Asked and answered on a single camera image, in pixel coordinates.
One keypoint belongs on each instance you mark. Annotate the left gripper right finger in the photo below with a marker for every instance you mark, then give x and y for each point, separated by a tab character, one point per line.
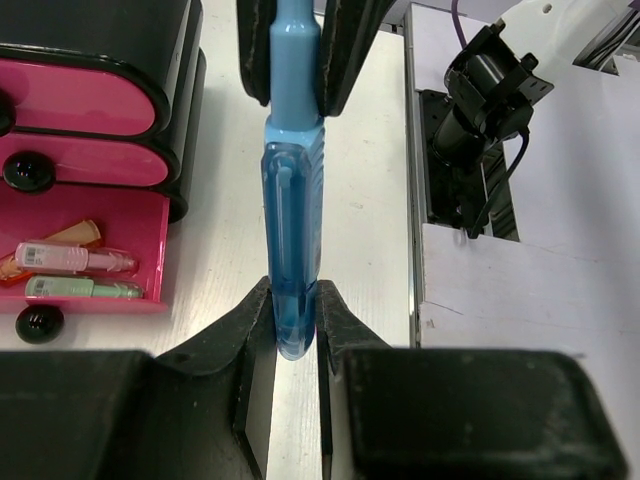
453	413

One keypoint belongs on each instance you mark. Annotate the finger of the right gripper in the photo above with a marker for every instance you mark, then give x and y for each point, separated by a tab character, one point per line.
348	33
254	19

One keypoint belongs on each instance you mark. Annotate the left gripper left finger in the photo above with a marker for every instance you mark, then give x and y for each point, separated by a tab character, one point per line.
199	411

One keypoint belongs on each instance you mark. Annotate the black drawer organizer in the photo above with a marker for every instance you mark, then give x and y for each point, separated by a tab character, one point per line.
153	44

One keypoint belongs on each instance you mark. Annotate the blue correction tape pen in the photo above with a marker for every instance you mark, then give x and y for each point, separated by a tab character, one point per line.
292	170

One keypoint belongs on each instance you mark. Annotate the green correction tape pen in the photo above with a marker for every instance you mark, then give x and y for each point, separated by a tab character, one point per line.
82	287

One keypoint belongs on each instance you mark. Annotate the orange eraser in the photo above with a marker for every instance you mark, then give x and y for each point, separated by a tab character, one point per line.
85	233

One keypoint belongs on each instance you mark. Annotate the pink top drawer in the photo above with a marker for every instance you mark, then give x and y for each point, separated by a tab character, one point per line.
75	100

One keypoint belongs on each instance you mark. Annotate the pink drawer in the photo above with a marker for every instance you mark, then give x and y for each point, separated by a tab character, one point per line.
131	220
33	163
75	100

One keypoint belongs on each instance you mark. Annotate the pink correction tape pen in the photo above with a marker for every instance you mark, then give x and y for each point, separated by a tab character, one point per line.
37	256

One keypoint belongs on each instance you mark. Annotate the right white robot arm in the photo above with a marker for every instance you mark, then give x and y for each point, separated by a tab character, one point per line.
507	67

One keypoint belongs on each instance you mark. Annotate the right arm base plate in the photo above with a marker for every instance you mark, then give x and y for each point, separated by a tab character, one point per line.
455	195

